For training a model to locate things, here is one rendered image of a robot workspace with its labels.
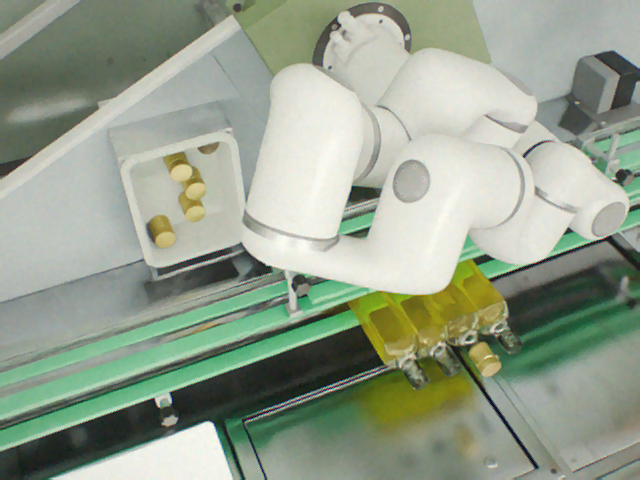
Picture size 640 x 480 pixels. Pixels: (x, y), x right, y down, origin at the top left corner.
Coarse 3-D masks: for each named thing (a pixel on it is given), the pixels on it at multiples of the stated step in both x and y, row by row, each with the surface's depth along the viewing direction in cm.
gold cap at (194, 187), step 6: (192, 168) 114; (192, 174) 112; (198, 174) 113; (186, 180) 112; (192, 180) 111; (198, 180) 112; (186, 186) 111; (192, 186) 111; (198, 186) 112; (204, 186) 112; (186, 192) 111; (192, 192) 112; (198, 192) 112; (204, 192) 113; (192, 198) 113; (198, 198) 113
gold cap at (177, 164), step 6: (168, 156) 110; (174, 156) 109; (180, 156) 109; (168, 162) 109; (174, 162) 108; (180, 162) 108; (186, 162) 109; (168, 168) 109; (174, 168) 108; (180, 168) 108; (186, 168) 108; (174, 174) 108; (180, 174) 109; (186, 174) 109; (174, 180) 109; (180, 180) 109
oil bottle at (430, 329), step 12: (396, 300) 121; (408, 300) 121; (420, 300) 121; (408, 312) 119; (420, 312) 119; (432, 312) 119; (420, 324) 117; (432, 324) 117; (444, 324) 117; (420, 336) 116; (432, 336) 115; (444, 336) 116; (420, 348) 117; (432, 348) 116
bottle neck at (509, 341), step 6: (498, 324) 118; (504, 324) 118; (492, 330) 119; (498, 330) 118; (504, 330) 117; (510, 330) 117; (498, 336) 118; (504, 336) 117; (510, 336) 116; (516, 336) 117; (504, 342) 117; (510, 342) 116; (516, 342) 116; (522, 342) 116; (504, 348) 117; (510, 348) 116; (516, 348) 117
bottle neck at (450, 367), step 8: (440, 344) 116; (432, 352) 116; (440, 352) 115; (448, 352) 115; (440, 360) 114; (448, 360) 113; (456, 360) 114; (448, 368) 113; (456, 368) 114; (448, 376) 114
